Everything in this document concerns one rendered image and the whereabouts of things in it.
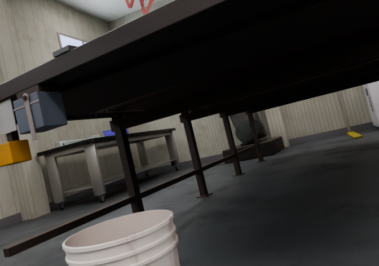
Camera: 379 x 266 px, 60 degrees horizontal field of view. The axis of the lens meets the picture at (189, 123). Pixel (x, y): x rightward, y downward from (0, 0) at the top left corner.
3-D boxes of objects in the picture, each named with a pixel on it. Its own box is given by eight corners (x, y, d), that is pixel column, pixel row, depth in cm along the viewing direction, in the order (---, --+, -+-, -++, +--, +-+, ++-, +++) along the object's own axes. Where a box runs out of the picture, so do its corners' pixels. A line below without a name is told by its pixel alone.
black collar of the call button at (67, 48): (69, 49, 102) (67, 44, 102) (53, 57, 106) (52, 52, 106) (87, 52, 109) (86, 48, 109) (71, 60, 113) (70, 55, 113)
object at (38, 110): (43, 136, 107) (31, 83, 108) (17, 145, 113) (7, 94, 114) (70, 133, 117) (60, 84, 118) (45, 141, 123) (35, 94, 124)
